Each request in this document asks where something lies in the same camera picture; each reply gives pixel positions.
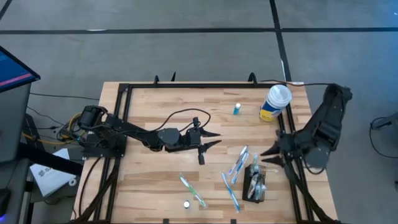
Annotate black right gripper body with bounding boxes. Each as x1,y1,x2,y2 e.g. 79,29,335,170
274,129,305,160

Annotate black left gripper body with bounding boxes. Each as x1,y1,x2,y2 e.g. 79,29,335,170
180,116,207,166

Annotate white toothbrush purple bristles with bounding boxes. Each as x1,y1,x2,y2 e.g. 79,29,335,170
228,144,249,176

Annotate pale orange toothbrush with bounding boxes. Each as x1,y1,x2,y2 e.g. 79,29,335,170
248,174,259,200

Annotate black organizer caddy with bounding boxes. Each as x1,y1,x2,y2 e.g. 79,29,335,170
242,164,267,205

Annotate blue yellow wipes canister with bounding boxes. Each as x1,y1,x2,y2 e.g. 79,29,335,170
259,84,293,123

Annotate black metal bar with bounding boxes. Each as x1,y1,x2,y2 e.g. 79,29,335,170
17,142,84,176

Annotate white box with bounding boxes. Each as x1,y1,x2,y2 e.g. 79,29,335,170
29,147,77,198

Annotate grey side desk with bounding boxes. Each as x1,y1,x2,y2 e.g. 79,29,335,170
0,157,32,224

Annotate grey cabinet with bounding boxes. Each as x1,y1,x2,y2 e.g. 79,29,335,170
0,83,32,165

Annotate monitor with blue screen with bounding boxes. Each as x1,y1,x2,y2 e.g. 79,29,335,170
0,45,42,94

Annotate black computer mouse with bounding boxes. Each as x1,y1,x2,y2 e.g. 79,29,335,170
0,187,12,218

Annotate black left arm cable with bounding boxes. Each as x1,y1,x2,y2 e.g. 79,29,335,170
154,107,213,133

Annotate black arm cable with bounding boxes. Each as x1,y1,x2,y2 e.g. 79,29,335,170
259,78,336,87
154,107,213,133

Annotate black metal table frame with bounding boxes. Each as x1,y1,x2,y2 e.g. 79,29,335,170
70,81,341,224

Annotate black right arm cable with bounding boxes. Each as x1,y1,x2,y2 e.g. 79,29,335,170
259,78,336,87

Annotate looped black floor cable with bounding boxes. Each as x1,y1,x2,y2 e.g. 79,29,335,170
369,116,398,159

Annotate yellow cable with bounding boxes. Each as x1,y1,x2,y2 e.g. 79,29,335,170
22,111,85,146

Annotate black cable under table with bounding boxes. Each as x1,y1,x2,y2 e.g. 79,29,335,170
77,156,105,222

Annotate thin black floor cable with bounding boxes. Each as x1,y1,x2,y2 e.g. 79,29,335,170
29,91,101,101

